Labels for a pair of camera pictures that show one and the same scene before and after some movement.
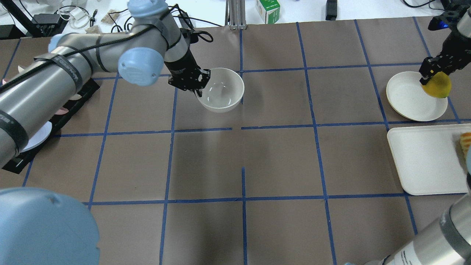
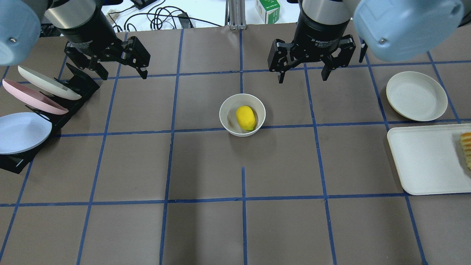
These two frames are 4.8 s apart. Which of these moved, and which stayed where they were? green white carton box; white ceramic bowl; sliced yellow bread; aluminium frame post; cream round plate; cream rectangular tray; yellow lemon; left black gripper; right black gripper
Moved: right black gripper; yellow lemon; white ceramic bowl; left black gripper
Stayed: cream round plate; green white carton box; sliced yellow bread; cream rectangular tray; aluminium frame post
